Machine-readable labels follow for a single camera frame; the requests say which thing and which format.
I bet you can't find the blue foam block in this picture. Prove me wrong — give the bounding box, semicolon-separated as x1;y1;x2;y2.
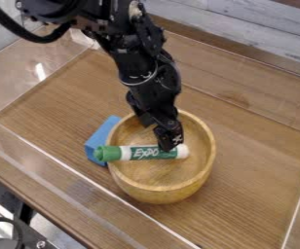
83;116;121;167

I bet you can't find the clear acrylic corner bracket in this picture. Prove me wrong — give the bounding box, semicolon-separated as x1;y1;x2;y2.
71;29;100;51

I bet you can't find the brown wooden bowl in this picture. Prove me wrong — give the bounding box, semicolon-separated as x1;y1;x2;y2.
108;110;216;204

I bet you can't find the clear acrylic tray wall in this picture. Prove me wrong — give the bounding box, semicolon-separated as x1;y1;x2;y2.
0;125;199;249

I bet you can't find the green Expo marker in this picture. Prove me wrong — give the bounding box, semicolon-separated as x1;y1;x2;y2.
93;144;188;162

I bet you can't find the black cable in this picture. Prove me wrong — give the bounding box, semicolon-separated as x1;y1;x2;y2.
0;217;31;249

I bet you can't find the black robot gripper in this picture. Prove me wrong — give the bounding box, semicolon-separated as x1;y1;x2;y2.
85;0;183;152

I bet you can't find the black metal stand base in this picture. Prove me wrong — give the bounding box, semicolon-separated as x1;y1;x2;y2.
12;224;59;249

